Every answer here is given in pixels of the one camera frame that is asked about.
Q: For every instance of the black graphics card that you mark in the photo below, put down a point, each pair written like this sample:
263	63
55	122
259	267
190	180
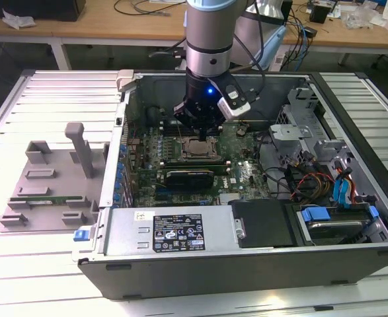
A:
188	180

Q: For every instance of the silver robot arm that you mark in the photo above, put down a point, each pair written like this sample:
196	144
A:
207	33

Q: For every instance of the small black device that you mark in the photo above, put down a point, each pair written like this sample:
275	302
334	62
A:
311	32

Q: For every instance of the clear plastic bags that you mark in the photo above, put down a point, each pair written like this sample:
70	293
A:
362	16

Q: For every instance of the blue case latch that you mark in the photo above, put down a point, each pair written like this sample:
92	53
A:
80	235

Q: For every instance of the silver CPU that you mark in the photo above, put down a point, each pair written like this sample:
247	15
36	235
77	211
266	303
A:
197	151

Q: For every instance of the grey parts rack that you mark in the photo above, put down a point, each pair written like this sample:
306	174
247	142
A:
58	211

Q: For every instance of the coin cell battery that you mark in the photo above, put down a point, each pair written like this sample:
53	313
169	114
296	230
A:
242	130

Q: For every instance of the silver board heatsink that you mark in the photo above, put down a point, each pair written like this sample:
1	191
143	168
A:
229	198

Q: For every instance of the grey case latch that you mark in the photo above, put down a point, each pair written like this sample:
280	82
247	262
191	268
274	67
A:
126	79

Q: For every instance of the crumpled white plastic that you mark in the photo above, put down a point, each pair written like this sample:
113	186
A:
16	20

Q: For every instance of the blue slot clip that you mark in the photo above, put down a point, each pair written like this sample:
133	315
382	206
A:
117	188
115	199
121	164
119	175
124	150

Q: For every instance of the silver power supply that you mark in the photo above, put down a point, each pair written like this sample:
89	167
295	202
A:
127	228

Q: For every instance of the green RAM stick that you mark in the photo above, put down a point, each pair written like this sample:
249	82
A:
48	199

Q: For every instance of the large black box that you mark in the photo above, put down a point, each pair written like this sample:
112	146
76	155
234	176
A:
31	8

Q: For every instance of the black plastic shroud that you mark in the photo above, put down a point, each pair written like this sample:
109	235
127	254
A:
263	224

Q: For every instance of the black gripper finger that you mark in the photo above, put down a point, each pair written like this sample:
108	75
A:
181	112
219	123

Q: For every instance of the wooden desk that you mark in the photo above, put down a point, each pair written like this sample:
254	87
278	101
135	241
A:
114	29

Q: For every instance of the metal locking lever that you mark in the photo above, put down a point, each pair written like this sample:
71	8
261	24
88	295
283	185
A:
180	132

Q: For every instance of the green motherboard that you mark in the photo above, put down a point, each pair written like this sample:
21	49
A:
246	171

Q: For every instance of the black PC case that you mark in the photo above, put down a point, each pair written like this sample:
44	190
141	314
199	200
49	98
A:
213	274

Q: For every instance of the silver metal drive cage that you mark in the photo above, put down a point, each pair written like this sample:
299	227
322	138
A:
289	132

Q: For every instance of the hard disk in blue carrier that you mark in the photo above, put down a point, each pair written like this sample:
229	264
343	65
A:
316	214

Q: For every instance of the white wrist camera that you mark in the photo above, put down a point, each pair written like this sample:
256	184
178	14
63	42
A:
236	112

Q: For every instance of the black tower box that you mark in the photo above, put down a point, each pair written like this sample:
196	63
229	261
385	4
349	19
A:
287	11

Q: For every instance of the CPU socket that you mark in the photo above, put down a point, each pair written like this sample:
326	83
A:
179	160

